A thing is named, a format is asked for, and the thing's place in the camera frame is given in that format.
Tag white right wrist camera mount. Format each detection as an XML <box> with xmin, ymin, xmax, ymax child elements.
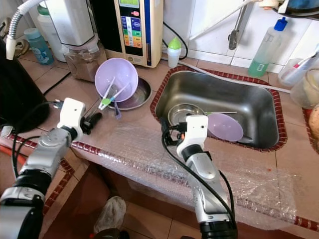
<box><xmin>176</xmin><ymin>115</ymin><xmax>209</xmax><ymax>152</ymax></box>

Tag cream spray head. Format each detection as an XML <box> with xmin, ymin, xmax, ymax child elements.
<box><xmin>259</xmin><ymin>0</ymin><xmax>290</xmax><ymax>9</ymax></box>

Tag purple plastic bowl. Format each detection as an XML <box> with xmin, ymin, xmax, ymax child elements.
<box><xmin>95</xmin><ymin>58</ymin><xmax>139</xmax><ymax>103</ymax></box>

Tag black power cable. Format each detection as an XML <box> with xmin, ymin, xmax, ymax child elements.
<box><xmin>162</xmin><ymin>21</ymin><xmax>189</xmax><ymax>59</ymax></box>

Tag white water filter housing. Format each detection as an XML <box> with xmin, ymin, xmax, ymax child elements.
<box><xmin>45</xmin><ymin>0</ymin><xmax>97</xmax><ymax>48</ymax></box>

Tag thin white hose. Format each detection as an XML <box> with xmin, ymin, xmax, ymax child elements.
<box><xmin>189</xmin><ymin>0</ymin><xmax>265</xmax><ymax>40</ymax></box>

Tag teal plastic bottle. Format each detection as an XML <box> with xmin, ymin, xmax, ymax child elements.
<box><xmin>24</xmin><ymin>27</ymin><xmax>54</xmax><ymax>65</ymax></box>

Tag shallow stainless steel dish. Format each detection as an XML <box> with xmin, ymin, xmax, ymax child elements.
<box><xmin>110</xmin><ymin>77</ymin><xmax>152</xmax><ymax>111</ymax></box>

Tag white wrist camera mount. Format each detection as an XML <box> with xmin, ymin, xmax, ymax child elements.
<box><xmin>58</xmin><ymin>98</ymin><xmax>86</xmax><ymax>131</ymax></box>
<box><xmin>176</xmin><ymin>115</ymin><xmax>209</xmax><ymax>152</ymax></box>

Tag stainless steel sink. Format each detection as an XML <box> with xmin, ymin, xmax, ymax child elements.
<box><xmin>152</xmin><ymin>70</ymin><xmax>282</xmax><ymax>150</ymax></box>

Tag white plastic jug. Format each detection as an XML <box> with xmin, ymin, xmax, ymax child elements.
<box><xmin>36</xmin><ymin>4</ymin><xmax>68</xmax><ymax>61</ymax></box>

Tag clear bubble wrap sheet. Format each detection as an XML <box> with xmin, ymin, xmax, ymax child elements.
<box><xmin>75</xmin><ymin>122</ymin><xmax>305</xmax><ymax>231</ymax></box>

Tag deep stainless steel bowl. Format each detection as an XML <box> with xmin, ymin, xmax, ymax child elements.
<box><xmin>167</xmin><ymin>103</ymin><xmax>205</xmax><ymax>127</ymax></box>

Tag translucent plastic jar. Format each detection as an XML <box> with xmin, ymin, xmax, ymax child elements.
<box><xmin>289</xmin><ymin>69</ymin><xmax>319</xmax><ymax>109</ymax></box>

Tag green white plastic tongs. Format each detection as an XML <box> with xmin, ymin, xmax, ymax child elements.
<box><xmin>99</xmin><ymin>76</ymin><xmax>130</xmax><ymax>111</ymax></box>

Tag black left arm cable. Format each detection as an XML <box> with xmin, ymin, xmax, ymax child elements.
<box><xmin>11</xmin><ymin>101</ymin><xmax>63</xmax><ymax>180</ymax></box>

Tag glass jar brown powder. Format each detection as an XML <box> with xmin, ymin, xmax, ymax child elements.
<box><xmin>64</xmin><ymin>35</ymin><xmax>107</xmax><ymax>82</ymax></box>

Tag small white bottle green cap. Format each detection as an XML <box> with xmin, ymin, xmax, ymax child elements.
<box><xmin>166</xmin><ymin>37</ymin><xmax>181</xmax><ymax>68</ymax></box>

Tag flexible grey spout hose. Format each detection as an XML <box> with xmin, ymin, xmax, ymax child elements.
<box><xmin>5</xmin><ymin>0</ymin><xmax>48</xmax><ymax>61</ymax></box>

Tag purple plastic plate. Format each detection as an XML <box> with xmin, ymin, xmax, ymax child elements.
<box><xmin>207</xmin><ymin>113</ymin><xmax>244</xmax><ymax>142</ymax></box>

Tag cream water ionizer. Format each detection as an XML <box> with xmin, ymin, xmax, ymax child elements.
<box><xmin>114</xmin><ymin>0</ymin><xmax>164</xmax><ymax>68</ymax></box>

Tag clear plastic container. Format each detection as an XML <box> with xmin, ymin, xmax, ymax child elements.
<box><xmin>278</xmin><ymin>42</ymin><xmax>319</xmax><ymax>88</ymax></box>

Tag orange fruit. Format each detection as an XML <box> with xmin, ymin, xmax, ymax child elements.
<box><xmin>308</xmin><ymin>104</ymin><xmax>319</xmax><ymax>145</ymax></box>

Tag dish soap bottle blue cap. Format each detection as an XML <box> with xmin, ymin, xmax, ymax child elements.
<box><xmin>249</xmin><ymin>16</ymin><xmax>289</xmax><ymax>77</ymax></box>

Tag metal wall tap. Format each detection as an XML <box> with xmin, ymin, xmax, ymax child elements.
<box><xmin>228</xmin><ymin>0</ymin><xmax>255</xmax><ymax>50</ymax></box>

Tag dark blue pan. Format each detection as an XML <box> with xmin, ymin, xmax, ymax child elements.
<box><xmin>282</xmin><ymin>0</ymin><xmax>319</xmax><ymax>18</ymax></box>

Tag grey drain hose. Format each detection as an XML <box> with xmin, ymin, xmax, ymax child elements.
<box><xmin>182</xmin><ymin>61</ymin><xmax>292</xmax><ymax>94</ymax></box>

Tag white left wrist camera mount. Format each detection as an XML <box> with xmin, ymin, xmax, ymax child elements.
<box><xmin>58</xmin><ymin>98</ymin><xmax>86</xmax><ymax>131</ymax></box>

